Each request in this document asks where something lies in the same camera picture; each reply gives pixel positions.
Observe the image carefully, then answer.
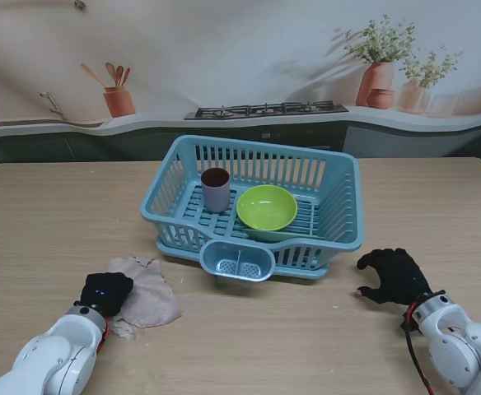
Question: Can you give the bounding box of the blue cutlery holder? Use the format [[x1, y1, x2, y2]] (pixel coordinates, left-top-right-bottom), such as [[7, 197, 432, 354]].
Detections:
[[200, 239, 275, 284]]

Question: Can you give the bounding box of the red black arm cable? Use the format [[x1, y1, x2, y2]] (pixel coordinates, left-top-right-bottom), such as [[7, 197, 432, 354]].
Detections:
[[403, 304, 437, 395], [97, 316, 112, 355]]

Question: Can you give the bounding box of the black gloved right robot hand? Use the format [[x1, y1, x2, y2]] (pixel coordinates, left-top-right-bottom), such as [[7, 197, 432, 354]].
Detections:
[[354, 248, 434, 306]]

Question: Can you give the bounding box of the lime green bowl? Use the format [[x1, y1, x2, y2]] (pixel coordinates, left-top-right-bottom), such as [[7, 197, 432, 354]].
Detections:
[[236, 184, 299, 232]]

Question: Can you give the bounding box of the pinkish beige cleaning cloth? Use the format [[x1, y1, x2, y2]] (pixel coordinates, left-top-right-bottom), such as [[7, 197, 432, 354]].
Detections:
[[107, 254, 183, 341]]

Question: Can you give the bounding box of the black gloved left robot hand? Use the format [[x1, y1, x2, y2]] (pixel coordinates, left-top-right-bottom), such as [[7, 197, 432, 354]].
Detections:
[[79, 271, 134, 318]]

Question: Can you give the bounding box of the red black left arm cable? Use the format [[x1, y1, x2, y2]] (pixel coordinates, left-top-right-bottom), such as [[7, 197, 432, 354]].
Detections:
[[97, 316, 112, 355]]

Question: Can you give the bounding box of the blue plastic dish rack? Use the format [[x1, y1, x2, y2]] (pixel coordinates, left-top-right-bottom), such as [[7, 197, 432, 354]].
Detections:
[[139, 134, 367, 272]]

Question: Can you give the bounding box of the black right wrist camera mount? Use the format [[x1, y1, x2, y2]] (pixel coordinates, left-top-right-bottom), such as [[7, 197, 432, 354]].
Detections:
[[399, 312, 422, 337]]

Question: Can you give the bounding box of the pale green plate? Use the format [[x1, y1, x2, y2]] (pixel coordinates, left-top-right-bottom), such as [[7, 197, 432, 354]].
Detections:
[[245, 225, 329, 243]]

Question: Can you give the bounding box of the red black right arm cable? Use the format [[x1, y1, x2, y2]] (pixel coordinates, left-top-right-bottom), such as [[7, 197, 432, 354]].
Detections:
[[403, 304, 437, 395]]

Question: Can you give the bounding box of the purple cup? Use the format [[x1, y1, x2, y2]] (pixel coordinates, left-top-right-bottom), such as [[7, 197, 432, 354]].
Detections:
[[200, 167, 231, 214]]

